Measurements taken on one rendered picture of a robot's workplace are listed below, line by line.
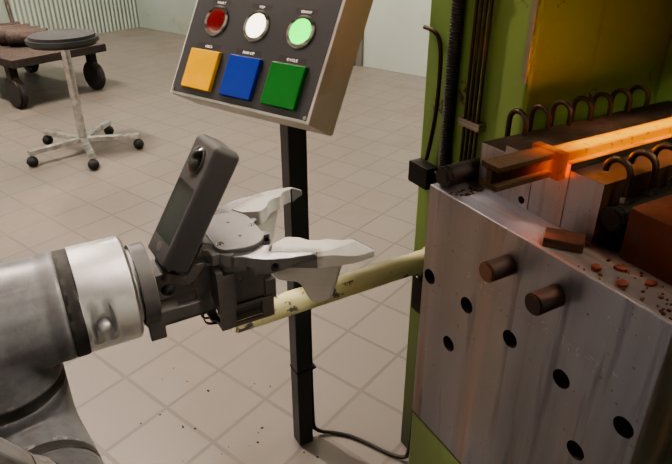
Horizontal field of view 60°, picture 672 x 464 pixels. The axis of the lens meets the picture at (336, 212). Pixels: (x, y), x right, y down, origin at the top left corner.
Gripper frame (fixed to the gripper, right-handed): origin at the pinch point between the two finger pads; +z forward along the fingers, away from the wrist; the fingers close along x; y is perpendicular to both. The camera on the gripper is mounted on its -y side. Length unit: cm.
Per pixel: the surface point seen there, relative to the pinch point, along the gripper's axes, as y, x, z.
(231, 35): -7, -59, 12
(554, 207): 6.1, 1.8, 30.4
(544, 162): -0.1, 1.0, 28.2
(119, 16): 82, -735, 113
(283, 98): 0.6, -42.0, 13.8
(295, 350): 67, -56, 21
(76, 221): 99, -222, -12
